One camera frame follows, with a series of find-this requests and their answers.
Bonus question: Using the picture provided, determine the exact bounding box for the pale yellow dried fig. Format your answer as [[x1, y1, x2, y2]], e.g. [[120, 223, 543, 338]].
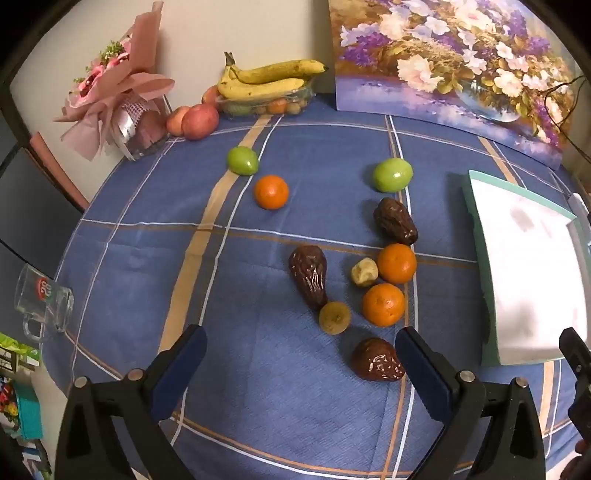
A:
[[349, 258, 379, 288]]

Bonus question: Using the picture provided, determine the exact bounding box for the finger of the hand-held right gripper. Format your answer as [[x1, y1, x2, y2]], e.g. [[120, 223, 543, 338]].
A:
[[558, 328, 591, 444]]

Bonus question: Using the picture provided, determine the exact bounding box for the glass vase with silver ribbon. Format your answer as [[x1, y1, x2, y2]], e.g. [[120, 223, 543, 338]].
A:
[[108, 92, 169, 162]]

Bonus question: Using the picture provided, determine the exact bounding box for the golden dried fig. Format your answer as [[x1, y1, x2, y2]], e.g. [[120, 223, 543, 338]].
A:
[[318, 301, 351, 335]]

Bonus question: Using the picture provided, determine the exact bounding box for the pink wrapped flower bouquet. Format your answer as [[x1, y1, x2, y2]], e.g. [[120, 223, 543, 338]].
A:
[[53, 0, 176, 162]]

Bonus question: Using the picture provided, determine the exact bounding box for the pale orange apple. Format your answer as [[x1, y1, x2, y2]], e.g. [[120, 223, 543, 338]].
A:
[[166, 106, 191, 137]]

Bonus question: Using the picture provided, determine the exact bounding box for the flower painting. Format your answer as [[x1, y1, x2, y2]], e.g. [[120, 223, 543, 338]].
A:
[[329, 0, 585, 169]]

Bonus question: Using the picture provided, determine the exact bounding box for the glass fruit bowl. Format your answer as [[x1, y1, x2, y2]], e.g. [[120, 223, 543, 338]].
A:
[[217, 76, 317, 118]]

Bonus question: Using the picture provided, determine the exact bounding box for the yellow banana bunch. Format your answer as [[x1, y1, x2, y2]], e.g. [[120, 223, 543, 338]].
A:
[[217, 52, 329, 100]]

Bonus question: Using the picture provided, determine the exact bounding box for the green printed box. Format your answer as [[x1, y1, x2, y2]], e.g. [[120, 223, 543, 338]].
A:
[[0, 332, 42, 370]]

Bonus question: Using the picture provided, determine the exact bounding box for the small green jujube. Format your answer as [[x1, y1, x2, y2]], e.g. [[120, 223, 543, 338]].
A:
[[226, 147, 260, 176]]

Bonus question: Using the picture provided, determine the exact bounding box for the blue plaid tablecloth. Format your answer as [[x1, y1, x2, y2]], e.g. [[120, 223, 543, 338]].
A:
[[39, 99, 591, 480]]

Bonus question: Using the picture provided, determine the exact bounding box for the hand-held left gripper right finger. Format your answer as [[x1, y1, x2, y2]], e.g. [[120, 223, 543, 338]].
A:
[[394, 325, 548, 480]]

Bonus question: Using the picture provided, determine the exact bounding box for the clear glass mug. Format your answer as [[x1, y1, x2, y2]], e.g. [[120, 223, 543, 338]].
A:
[[13, 265, 75, 342]]

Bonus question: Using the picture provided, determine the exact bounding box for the teal printed box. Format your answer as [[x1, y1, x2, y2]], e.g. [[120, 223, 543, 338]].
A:
[[0, 374, 44, 441]]

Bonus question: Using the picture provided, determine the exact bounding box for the large green jujube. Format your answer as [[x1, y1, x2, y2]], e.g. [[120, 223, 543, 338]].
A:
[[373, 158, 413, 193]]

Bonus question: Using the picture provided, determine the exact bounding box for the orange mandarin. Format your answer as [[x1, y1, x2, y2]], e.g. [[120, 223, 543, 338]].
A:
[[254, 175, 290, 210], [361, 283, 406, 328], [377, 243, 418, 284]]

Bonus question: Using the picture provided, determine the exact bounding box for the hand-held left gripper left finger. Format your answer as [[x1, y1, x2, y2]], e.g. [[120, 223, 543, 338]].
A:
[[54, 324, 208, 480]]

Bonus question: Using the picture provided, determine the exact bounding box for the brown wrinkled date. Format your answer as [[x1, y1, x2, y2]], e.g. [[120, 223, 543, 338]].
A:
[[288, 246, 328, 311], [350, 337, 406, 382], [373, 198, 419, 246]]

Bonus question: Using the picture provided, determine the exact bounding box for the green rimmed white box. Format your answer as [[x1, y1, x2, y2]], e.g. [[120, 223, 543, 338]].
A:
[[462, 170, 591, 367]]

